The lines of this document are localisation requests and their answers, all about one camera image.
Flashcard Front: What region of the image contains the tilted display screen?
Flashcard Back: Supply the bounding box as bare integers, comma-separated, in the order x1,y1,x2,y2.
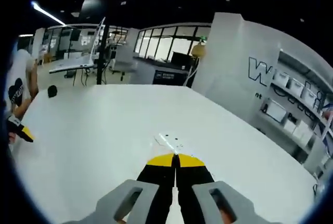
88,17,107,66

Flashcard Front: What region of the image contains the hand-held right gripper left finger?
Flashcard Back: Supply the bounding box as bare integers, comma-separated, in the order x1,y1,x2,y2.
63,153,176,224

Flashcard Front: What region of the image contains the clear resealable bag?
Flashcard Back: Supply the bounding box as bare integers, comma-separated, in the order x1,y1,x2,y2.
150,131,216,179

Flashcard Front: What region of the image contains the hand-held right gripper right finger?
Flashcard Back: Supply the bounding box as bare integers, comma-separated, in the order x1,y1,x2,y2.
173,153,285,224

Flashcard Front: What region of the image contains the black monitor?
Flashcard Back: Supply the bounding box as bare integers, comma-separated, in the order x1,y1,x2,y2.
170,51,192,70

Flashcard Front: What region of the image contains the large white cardboard box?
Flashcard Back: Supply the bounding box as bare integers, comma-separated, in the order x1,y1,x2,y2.
292,119,314,145

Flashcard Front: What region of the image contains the grey shelving unit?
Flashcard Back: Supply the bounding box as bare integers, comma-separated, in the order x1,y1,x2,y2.
256,48,333,180

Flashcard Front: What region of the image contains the long ceiling light strip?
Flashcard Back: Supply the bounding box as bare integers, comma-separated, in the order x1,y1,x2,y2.
31,1,66,26

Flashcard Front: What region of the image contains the dark grey counter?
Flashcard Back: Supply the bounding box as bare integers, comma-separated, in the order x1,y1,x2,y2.
130,57,196,86

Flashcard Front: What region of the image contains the yellow rounded object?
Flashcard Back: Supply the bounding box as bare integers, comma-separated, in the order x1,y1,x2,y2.
191,43,207,59

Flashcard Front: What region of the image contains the white desk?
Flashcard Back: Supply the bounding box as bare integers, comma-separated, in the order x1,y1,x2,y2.
48,58,95,74

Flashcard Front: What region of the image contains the black pole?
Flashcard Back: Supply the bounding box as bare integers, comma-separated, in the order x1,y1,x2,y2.
96,23,110,85

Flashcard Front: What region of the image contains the white storage bin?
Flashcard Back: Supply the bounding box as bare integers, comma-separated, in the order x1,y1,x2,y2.
274,70,291,86
301,85,319,106
287,78,305,96

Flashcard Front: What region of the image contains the white lidded box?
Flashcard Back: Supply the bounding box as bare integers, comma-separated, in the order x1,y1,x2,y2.
265,98,287,123

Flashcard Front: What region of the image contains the person's white shirt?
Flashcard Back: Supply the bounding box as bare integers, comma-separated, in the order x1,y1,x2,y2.
7,48,36,115

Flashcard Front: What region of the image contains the grey chair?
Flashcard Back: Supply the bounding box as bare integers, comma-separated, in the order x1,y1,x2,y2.
111,45,137,81

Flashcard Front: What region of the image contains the small white cardboard box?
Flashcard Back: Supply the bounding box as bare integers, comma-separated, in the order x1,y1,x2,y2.
283,116,299,133

